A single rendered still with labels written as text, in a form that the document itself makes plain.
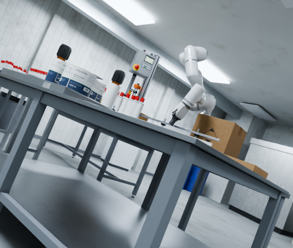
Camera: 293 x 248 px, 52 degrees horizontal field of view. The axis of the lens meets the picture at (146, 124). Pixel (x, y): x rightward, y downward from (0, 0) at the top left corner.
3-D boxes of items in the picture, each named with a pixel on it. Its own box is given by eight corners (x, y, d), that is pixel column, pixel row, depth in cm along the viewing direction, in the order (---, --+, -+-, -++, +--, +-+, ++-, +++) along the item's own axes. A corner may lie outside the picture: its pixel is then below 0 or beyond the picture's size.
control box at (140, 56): (128, 71, 257) (136, 51, 258) (145, 79, 261) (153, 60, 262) (130, 69, 247) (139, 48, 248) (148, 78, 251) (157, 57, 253)
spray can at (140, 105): (128, 120, 231) (139, 96, 232) (133, 122, 234) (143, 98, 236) (133, 121, 227) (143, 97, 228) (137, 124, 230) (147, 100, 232)
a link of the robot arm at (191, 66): (192, 72, 226) (196, 107, 214) (182, 62, 214) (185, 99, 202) (203, 67, 222) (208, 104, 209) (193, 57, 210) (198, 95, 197)
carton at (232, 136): (184, 146, 218) (198, 112, 219) (199, 154, 236) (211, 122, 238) (221, 160, 198) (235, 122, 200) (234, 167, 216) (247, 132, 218)
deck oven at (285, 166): (301, 240, 809) (328, 165, 825) (281, 235, 726) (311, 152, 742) (246, 213, 940) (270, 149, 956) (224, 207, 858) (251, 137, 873)
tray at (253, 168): (203, 154, 173) (206, 147, 174) (220, 162, 193) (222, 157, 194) (252, 172, 154) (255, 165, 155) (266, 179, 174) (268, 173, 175)
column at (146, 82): (123, 126, 251) (153, 54, 256) (127, 128, 254) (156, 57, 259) (127, 128, 248) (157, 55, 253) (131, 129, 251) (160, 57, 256)
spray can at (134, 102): (123, 118, 231) (134, 94, 233) (125, 119, 236) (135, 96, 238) (129, 120, 230) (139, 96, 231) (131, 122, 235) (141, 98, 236)
